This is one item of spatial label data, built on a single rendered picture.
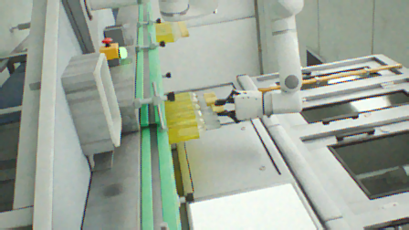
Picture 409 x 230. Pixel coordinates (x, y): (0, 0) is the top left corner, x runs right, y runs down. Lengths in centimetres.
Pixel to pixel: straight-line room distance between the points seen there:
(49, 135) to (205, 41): 665
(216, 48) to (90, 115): 654
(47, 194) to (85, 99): 30
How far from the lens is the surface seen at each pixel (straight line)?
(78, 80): 103
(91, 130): 108
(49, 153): 87
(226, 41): 752
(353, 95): 191
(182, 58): 750
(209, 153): 146
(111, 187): 106
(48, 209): 81
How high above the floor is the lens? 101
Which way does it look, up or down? 4 degrees up
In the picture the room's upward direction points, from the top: 79 degrees clockwise
